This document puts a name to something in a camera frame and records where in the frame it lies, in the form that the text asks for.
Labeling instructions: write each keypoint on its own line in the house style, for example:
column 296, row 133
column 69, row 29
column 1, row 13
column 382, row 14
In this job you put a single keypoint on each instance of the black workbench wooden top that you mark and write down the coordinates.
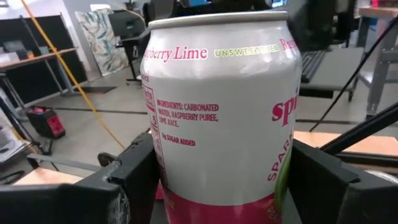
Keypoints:
column 37, row 81

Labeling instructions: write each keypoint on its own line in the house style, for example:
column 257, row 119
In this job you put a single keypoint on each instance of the red black tool case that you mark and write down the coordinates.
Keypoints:
column 46, row 124

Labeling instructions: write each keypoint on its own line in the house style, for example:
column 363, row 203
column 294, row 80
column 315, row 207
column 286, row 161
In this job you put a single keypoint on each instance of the wooden shelf black frame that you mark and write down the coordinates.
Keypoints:
column 46, row 178

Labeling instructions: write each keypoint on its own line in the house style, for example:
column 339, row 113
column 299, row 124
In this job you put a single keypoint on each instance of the gray rolling desk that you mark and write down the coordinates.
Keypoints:
column 339, row 68

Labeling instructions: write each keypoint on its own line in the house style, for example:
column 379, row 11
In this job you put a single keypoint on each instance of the black diagonal frame strut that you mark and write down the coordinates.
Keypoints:
column 367, row 127

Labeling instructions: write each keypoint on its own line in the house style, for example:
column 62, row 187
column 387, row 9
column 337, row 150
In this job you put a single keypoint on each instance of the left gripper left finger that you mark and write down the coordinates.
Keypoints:
column 93, row 202

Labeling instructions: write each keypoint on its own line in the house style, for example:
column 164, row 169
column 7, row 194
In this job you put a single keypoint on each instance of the black keyboard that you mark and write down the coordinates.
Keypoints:
column 311, row 65

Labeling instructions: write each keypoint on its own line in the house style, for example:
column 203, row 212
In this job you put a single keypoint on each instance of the leaf-patterned panel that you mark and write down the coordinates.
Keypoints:
column 99, row 43

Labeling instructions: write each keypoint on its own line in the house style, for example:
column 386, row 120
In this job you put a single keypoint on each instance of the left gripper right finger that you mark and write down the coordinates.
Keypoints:
column 335, row 199

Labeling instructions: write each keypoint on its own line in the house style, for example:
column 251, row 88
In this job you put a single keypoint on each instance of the computer monitor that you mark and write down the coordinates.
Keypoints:
column 314, row 28

